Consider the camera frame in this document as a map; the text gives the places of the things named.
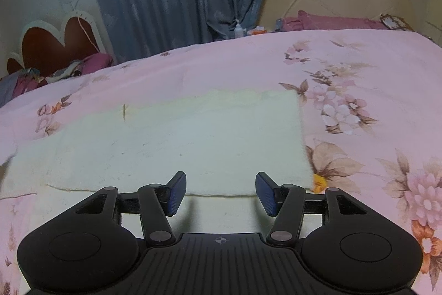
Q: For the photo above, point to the patterned cushion by headboard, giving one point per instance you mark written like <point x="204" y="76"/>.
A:
<point x="395" y="23"/>

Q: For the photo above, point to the orange small box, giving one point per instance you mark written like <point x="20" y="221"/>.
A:
<point x="256" y="31"/>

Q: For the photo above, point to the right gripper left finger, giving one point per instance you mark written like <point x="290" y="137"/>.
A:
<point x="158" y="202"/>

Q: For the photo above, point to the magenta pillow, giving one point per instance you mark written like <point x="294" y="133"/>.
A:
<point x="307" y="21"/>

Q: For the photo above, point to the white knitted cloth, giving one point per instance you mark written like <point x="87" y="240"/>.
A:
<point x="220" y="140"/>

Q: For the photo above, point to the pink floral bed sheet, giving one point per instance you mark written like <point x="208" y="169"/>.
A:
<point x="370" y="102"/>

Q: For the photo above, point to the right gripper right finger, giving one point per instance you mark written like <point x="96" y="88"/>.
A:
<point x="283" y="203"/>

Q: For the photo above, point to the white pump bottle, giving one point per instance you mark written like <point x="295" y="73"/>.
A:
<point x="238" y="31"/>

